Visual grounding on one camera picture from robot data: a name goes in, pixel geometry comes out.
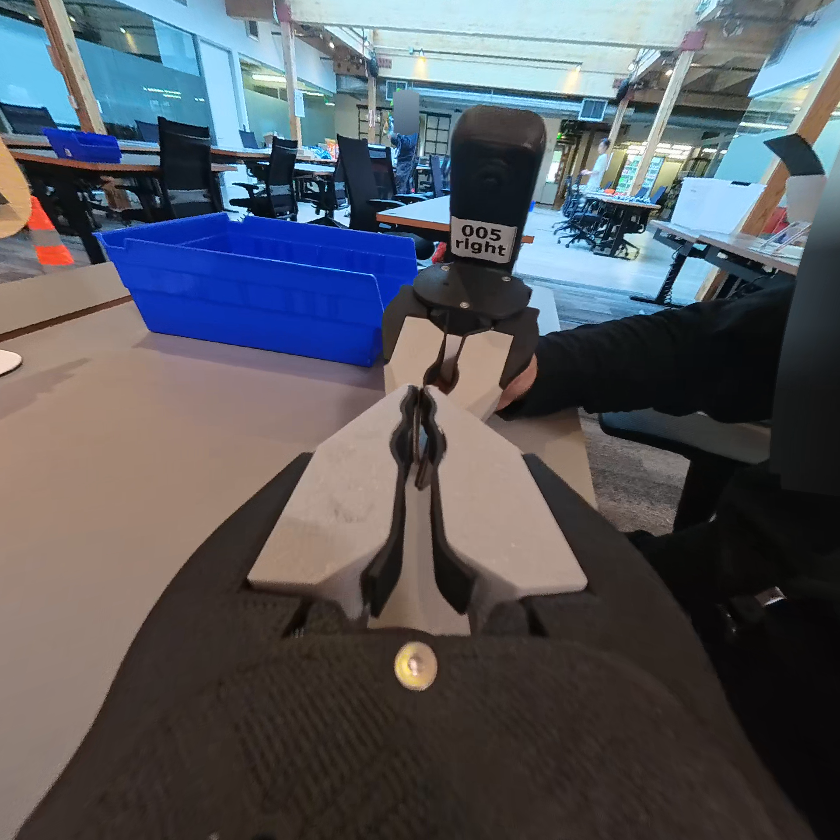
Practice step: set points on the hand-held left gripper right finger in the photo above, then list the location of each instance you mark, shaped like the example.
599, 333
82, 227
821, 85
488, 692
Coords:
505, 518

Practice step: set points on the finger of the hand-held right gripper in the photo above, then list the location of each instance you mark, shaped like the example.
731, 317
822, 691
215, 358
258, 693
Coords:
482, 374
410, 354

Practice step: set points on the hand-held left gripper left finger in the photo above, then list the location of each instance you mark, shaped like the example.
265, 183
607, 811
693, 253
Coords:
328, 518

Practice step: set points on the person's right forearm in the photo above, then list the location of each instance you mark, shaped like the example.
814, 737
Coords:
656, 361

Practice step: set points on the person's right hand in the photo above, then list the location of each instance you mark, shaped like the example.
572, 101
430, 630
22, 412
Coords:
522, 390

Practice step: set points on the large blue plastic bin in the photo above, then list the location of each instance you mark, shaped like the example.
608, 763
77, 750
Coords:
262, 308

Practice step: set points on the wooden pillar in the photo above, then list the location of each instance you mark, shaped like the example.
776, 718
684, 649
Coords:
291, 79
72, 72
669, 118
814, 124

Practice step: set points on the white cardboard box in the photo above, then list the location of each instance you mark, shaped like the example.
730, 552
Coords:
715, 207

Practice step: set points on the person's body in black clothes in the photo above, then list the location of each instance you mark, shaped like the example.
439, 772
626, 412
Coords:
754, 623

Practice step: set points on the clear acrylic sign holder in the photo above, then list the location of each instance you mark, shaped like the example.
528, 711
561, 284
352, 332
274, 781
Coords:
787, 236

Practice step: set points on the orange traffic cone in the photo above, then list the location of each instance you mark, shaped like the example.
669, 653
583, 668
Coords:
47, 243

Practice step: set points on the small blue plastic bin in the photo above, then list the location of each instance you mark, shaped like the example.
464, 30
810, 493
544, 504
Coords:
82, 145

